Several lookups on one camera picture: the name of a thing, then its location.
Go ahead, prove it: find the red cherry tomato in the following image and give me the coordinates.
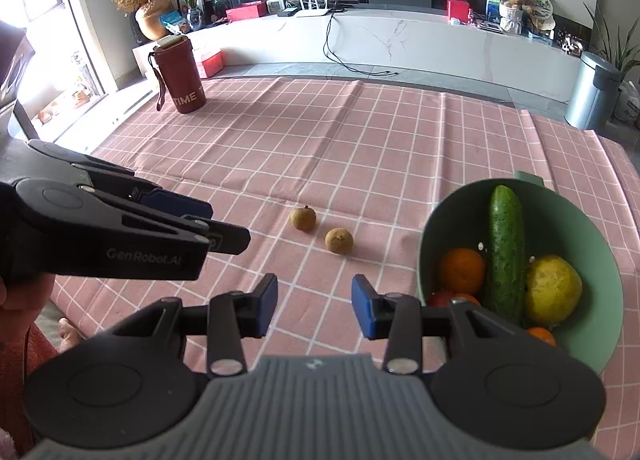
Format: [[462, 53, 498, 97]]
[[426, 291, 456, 307]]

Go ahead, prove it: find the orange tangerine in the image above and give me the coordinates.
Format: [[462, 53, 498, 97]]
[[527, 327, 556, 346], [451, 293, 481, 306], [437, 248, 486, 295]]

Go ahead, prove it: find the green cucumber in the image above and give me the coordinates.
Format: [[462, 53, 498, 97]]
[[486, 185, 527, 326]]

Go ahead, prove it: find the yellow green pear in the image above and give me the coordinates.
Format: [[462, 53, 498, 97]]
[[525, 254, 582, 327]]

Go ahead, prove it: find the brown longan fruit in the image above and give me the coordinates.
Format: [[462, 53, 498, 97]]
[[290, 206, 317, 232], [324, 228, 354, 255]]

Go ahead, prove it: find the pink checked tablecloth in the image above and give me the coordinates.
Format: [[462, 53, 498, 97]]
[[52, 78, 639, 459]]

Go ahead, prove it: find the dark red TIME bottle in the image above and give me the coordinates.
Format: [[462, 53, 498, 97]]
[[148, 34, 206, 113]]

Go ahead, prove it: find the green colander bowl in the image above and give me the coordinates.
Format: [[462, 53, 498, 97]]
[[416, 170, 625, 375]]

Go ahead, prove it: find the vase with dried flowers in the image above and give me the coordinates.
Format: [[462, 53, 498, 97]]
[[112, 0, 171, 41]]

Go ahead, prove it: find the white wifi router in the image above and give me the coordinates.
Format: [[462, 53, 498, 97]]
[[294, 0, 331, 18]]

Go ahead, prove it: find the white marble TV cabinet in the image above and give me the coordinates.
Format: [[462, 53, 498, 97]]
[[131, 7, 584, 104]]

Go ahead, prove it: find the silver trash bin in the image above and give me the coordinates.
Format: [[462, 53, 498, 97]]
[[565, 52, 622, 130]]

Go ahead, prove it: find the red box on cabinet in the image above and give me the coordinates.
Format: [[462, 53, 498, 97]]
[[447, 0, 471, 24]]

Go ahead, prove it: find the teddy bear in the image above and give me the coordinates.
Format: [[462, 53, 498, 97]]
[[499, 0, 535, 34]]

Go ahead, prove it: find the green leafy floor plant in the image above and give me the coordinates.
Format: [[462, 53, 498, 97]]
[[584, 3, 639, 79]]

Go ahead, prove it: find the black power cable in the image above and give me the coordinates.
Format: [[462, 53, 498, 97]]
[[322, 9, 402, 79]]

